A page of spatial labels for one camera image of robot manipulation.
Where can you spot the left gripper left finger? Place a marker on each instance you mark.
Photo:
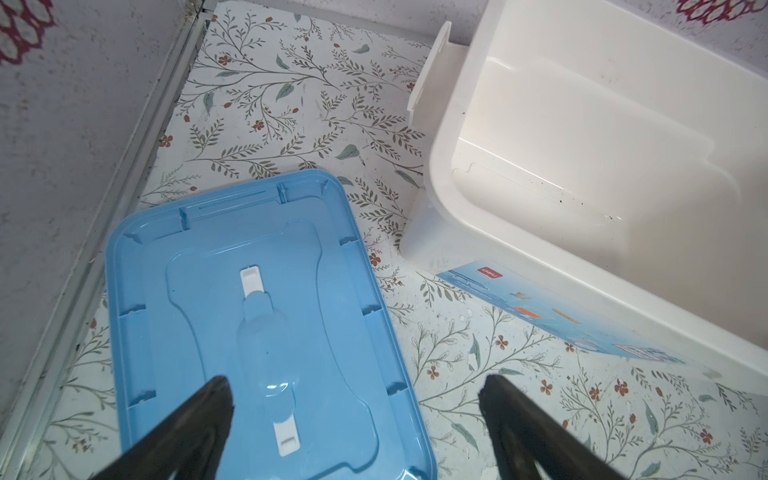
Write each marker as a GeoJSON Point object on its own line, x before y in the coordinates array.
{"type": "Point", "coordinates": [188, 444]}

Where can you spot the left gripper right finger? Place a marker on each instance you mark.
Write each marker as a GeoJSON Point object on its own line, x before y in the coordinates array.
{"type": "Point", "coordinates": [528, 442]}

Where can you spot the white plastic storage bin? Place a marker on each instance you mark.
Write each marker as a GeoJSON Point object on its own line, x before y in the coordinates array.
{"type": "Point", "coordinates": [602, 178]}

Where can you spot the blue plastic bin lid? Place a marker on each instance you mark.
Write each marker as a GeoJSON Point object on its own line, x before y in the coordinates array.
{"type": "Point", "coordinates": [267, 283]}

